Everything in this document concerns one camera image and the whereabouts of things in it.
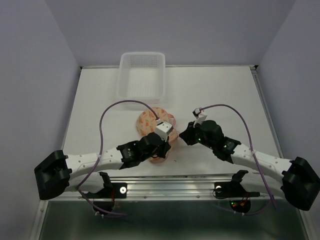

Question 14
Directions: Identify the white perforated plastic basket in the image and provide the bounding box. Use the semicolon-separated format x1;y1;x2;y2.
115;52;167;105

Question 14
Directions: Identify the aluminium mounting rail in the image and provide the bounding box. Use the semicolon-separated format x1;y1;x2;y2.
41;173;291;201

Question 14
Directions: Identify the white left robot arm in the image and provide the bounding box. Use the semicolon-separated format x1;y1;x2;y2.
34;132;171;200

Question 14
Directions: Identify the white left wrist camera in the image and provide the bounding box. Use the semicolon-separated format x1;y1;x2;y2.
154;119;174;141

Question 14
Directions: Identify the orange floral round laundry bag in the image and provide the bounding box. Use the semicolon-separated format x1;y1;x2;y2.
135;106;180;165

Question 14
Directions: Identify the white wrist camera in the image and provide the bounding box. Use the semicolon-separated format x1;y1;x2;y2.
154;119;174;141
192;108;208;128

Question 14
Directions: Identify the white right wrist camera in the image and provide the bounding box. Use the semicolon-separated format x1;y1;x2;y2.
192;108;208;128

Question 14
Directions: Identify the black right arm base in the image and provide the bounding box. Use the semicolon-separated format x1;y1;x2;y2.
212;170;260;216

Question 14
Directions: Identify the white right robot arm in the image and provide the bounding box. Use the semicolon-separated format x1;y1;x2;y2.
179;120;320;211

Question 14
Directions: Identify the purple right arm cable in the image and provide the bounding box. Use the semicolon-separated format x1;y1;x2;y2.
199;104;278;217

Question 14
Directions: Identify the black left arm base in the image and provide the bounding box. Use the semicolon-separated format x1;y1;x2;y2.
78;172;128;218

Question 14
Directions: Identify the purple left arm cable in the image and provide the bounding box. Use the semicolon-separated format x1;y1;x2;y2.
76;99;161;218

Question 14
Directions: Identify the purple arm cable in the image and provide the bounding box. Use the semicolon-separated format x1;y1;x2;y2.
76;99;161;218
199;104;278;217

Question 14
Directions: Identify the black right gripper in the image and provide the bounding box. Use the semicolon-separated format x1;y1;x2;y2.
179;119;215;150

